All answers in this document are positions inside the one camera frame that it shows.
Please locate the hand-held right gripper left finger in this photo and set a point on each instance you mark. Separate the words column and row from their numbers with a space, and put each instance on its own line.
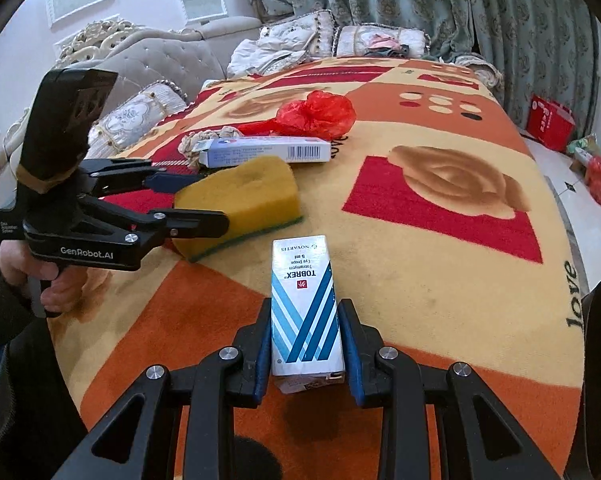
column 263, row 355

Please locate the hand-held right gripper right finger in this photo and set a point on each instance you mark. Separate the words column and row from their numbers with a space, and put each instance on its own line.
column 350, row 360

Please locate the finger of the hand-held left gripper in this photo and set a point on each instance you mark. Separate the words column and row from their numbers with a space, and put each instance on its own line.
column 195, row 223
column 168, row 182

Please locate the beige knotted cloth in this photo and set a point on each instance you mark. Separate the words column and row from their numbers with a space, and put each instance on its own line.
column 195, row 140

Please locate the blue striped white box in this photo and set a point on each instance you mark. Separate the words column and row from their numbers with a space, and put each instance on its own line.
column 305, row 310

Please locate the yellow green sponge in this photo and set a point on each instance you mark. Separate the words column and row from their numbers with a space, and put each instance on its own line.
column 260, row 195

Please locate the person's left hand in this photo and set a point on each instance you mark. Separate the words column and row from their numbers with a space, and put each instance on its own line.
column 75, row 282

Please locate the embroidered grey cushion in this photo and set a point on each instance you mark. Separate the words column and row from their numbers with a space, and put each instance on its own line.
column 130, row 115

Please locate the long white blue box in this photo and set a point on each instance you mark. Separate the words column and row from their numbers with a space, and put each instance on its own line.
column 260, row 151

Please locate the printed orange red blanket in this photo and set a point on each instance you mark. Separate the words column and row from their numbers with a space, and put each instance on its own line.
column 430, row 285

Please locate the grey tufted sofa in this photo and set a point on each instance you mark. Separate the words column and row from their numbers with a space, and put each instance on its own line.
column 180, row 60

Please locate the white folded clothes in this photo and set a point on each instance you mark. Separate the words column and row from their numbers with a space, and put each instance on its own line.
column 260, row 57

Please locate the red plastic bag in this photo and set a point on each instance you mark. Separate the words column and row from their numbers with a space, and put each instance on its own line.
column 600, row 180
column 320, row 112

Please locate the studded beige cushion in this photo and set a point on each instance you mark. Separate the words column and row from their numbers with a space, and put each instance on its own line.
column 310, row 27

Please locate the ribbed beige cushion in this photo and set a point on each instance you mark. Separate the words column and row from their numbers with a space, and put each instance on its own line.
column 353, row 40

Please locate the pink and dark clothes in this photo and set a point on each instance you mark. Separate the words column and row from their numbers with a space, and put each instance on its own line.
column 385, row 45

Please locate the green patterned curtain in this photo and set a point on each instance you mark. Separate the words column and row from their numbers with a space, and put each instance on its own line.
column 405, row 0

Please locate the red gift bag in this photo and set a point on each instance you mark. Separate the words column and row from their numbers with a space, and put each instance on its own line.
column 550, row 122

